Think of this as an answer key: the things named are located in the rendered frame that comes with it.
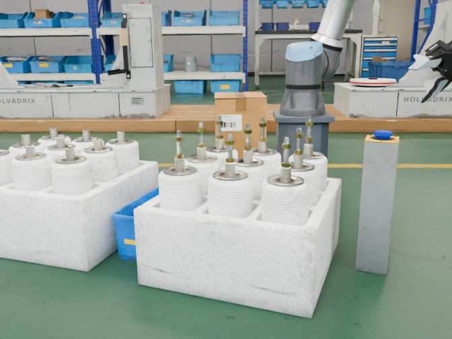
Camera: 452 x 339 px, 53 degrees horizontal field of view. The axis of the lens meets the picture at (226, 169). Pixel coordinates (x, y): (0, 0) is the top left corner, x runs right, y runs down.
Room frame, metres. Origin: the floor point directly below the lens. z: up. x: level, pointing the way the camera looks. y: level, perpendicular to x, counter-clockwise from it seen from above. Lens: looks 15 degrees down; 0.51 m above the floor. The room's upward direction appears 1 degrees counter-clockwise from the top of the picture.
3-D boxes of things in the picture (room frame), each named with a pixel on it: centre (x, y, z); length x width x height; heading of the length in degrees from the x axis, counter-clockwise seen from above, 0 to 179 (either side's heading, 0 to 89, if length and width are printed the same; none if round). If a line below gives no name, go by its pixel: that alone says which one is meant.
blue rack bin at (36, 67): (5.94, 2.23, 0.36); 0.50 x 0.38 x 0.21; 178
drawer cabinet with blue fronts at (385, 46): (6.42, -2.07, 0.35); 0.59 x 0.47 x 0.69; 177
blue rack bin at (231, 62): (5.82, -0.01, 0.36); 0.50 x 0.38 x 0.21; 177
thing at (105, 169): (1.18, 0.34, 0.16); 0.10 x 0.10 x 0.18
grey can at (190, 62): (5.77, 0.43, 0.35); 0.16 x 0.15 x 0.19; 87
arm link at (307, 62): (1.51, -0.26, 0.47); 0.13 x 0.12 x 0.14; 147
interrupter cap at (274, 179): (0.87, -0.12, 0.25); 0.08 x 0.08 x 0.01
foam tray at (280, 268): (1.02, -0.05, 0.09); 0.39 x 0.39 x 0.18; 69
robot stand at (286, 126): (1.50, -0.26, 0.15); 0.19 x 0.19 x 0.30; 87
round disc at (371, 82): (3.12, -1.01, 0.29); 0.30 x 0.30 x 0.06
